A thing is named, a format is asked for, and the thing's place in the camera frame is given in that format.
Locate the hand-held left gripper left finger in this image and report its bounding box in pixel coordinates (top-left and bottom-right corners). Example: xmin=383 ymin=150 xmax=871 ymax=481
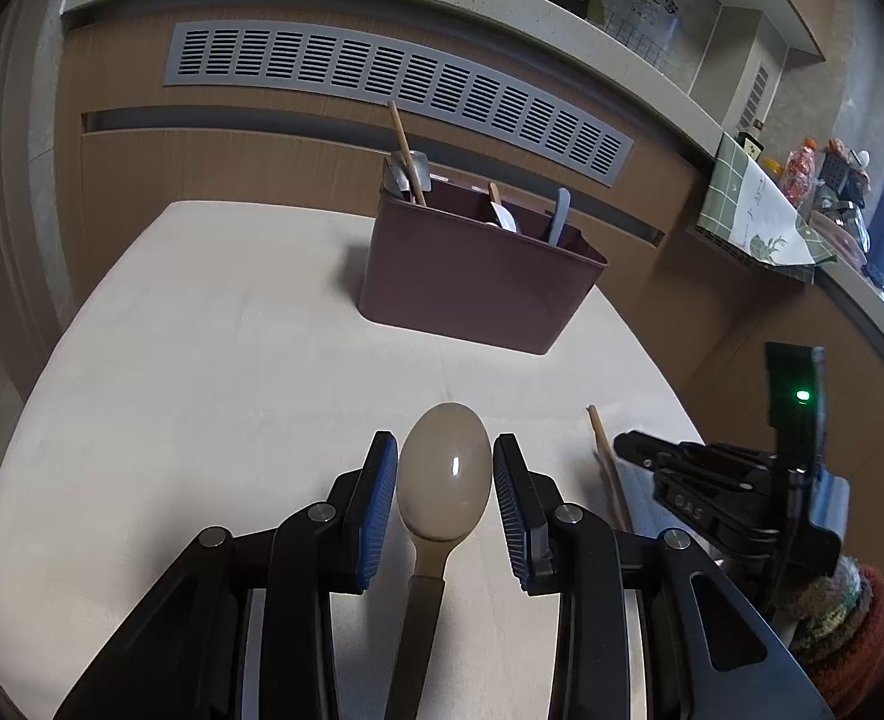
xmin=52 ymin=431 xmax=400 ymax=720

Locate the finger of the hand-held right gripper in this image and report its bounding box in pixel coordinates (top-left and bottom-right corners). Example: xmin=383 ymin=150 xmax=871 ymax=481
xmin=613 ymin=430 xmax=779 ymax=482
xmin=652 ymin=469 xmax=780 ymax=562

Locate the black rack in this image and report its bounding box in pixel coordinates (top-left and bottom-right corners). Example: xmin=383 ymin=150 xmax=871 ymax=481
xmin=820 ymin=138 xmax=875 ymax=200

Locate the metal spoon black handle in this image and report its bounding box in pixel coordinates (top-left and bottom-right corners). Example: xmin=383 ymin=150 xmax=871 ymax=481
xmin=382 ymin=152 xmax=432 ymax=205

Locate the green checked printed cloth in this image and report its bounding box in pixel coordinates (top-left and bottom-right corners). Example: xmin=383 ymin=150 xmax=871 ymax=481
xmin=692 ymin=132 xmax=840 ymax=287

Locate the light blue utensil handle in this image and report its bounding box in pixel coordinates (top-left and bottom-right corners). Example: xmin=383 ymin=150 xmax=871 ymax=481
xmin=547 ymin=187 xmax=573 ymax=248

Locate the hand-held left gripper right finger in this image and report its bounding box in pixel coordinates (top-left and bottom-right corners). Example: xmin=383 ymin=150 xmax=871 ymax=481
xmin=491 ymin=433 xmax=837 ymax=720

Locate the wooden chopstick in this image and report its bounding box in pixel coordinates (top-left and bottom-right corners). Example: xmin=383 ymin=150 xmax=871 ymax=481
xmin=586 ymin=404 xmax=635 ymax=534
xmin=386 ymin=100 xmax=427 ymax=206

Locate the person's right forearm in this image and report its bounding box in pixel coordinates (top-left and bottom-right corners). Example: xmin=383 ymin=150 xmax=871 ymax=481
xmin=779 ymin=553 xmax=884 ymax=720

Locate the maroon utensil holder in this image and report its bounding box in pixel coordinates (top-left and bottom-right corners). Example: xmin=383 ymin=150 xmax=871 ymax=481
xmin=356 ymin=154 xmax=610 ymax=358

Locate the orange bottle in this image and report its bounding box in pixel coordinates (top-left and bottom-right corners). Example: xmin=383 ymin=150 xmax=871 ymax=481
xmin=785 ymin=136 xmax=819 ymax=202

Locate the beige plastic spoon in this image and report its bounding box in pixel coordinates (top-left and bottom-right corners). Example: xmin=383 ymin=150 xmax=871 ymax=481
xmin=385 ymin=400 xmax=492 ymax=720

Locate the pillar vent grille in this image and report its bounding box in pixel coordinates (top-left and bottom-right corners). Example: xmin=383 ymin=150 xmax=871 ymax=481
xmin=736 ymin=63 xmax=772 ymax=133

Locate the long grey vent grille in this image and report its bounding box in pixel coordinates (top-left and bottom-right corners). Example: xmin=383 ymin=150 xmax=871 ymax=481
xmin=160 ymin=20 xmax=636 ymax=185

